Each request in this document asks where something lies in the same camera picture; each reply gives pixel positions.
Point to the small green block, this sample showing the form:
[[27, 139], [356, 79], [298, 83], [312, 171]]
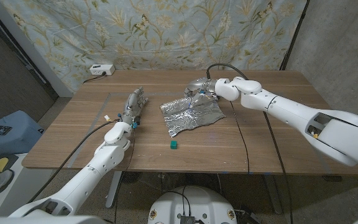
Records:
[[173, 145]]

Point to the floral printed backdrop cloth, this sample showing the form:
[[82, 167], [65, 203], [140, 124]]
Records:
[[166, 31]]

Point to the white power strip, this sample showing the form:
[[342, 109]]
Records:
[[102, 69]]

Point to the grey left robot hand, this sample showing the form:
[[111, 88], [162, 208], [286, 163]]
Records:
[[133, 105]]

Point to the black backdrop pole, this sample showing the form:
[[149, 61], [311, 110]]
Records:
[[294, 34]]

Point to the crinkled aluminum foil sheet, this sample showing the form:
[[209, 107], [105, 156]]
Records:
[[188, 119]]

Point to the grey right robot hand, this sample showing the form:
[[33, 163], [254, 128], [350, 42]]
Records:
[[202, 85]]

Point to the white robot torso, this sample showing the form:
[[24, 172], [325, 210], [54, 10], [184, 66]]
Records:
[[193, 202]]

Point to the grey table leg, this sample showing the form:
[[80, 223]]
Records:
[[114, 189], [273, 194]]

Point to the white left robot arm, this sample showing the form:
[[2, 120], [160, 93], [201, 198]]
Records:
[[104, 158]]

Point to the black perforated panel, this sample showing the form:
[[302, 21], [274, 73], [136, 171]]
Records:
[[8, 81]]

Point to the grey tape strip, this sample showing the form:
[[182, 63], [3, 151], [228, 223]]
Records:
[[154, 93], [99, 112]]

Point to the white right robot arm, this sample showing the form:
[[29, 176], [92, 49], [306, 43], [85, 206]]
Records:
[[291, 109]]

